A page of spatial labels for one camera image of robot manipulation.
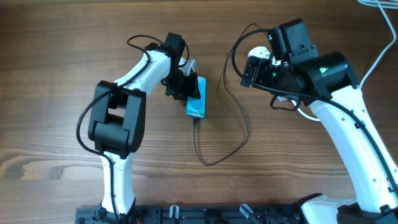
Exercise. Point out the smartphone with cyan screen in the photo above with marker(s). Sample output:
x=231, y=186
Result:
x=197, y=107

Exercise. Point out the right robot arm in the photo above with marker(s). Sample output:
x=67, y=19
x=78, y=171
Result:
x=292, y=68

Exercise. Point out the white power strip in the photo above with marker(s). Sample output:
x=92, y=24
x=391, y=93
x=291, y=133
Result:
x=262, y=52

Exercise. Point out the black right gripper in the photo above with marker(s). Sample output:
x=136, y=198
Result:
x=264, y=66

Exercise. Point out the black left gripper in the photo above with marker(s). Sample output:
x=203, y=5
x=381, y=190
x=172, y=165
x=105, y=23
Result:
x=189, y=91

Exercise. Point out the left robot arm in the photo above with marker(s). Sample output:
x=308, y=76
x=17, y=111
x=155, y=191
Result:
x=118, y=117

